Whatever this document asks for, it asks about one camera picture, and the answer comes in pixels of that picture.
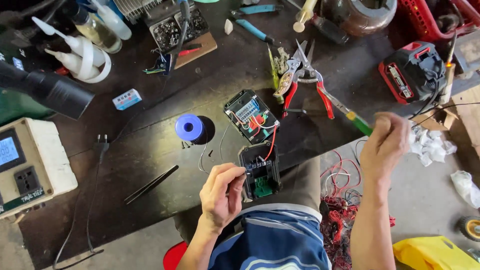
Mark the person's right hand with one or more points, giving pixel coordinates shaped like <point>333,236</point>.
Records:
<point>382,146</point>

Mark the person's left hand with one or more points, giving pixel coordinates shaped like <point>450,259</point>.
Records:
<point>212,202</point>

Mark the person's right fingers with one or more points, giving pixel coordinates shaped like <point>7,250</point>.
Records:
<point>392,125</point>

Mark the black battery housing lid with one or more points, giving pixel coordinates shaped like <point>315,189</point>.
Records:
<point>262,172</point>

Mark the crumpled white paper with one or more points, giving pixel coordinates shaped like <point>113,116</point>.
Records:
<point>429,144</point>

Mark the cardboard box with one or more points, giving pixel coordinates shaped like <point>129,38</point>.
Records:
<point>437,118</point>

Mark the red and black battery pack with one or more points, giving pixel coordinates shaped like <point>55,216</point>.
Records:
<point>410,73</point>

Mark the wooden bench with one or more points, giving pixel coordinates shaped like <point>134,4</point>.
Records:
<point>467,108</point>

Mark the white plastic bag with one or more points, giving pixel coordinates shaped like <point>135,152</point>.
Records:
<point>467,187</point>

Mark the red plastic basket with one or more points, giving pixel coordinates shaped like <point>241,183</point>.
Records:
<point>420,22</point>

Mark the brown motor stator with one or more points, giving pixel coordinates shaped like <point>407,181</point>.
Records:
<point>356,20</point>

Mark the black cylinder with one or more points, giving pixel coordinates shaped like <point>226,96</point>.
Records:
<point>332,30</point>

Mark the green yellow thin tool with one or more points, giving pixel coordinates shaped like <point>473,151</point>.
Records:
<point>275,77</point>

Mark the grey lump of debris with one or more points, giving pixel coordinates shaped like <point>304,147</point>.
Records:
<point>282,60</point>

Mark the yellow wheel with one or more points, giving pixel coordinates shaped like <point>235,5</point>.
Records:
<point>470,228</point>

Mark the yellow plastic bag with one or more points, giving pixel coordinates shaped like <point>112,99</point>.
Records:
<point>431,255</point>

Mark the black battery housing with circuit board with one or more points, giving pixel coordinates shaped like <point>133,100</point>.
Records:
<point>249,114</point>

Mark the person's blue striped shirt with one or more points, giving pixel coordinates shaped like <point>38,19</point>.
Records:
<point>273,243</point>

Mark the small white block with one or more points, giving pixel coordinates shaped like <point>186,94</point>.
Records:
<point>228,27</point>

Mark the blue solder spool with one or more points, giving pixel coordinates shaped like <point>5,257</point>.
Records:
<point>189,127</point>

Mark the wooden board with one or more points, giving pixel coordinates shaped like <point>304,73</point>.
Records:
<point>204,47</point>

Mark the group of small black screws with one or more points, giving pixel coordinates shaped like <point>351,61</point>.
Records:
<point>186,144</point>

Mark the tray of small screws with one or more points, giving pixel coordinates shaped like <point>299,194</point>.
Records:
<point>167,32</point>

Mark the black tweezers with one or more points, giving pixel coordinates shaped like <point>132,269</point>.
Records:
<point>152,184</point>

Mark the red stool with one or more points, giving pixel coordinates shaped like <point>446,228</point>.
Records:
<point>175,257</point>

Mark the blue and white small box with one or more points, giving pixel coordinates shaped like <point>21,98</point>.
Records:
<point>126,99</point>

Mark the metal heat sink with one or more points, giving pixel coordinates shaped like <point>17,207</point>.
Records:
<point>135,9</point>

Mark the white plastic bottle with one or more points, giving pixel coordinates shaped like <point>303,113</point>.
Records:
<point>114,20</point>

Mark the clear bottle with yellowish liquid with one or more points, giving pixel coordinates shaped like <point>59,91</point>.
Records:
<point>95,32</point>

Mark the white glue bottle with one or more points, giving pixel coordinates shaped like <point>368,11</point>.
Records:
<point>75,43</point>
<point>73,63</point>

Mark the black heat gun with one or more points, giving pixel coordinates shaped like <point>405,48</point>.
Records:
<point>52,90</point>

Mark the beige power meter box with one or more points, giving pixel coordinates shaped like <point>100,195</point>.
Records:
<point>37,165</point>

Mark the green mat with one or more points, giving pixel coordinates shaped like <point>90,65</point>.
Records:
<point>15,108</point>

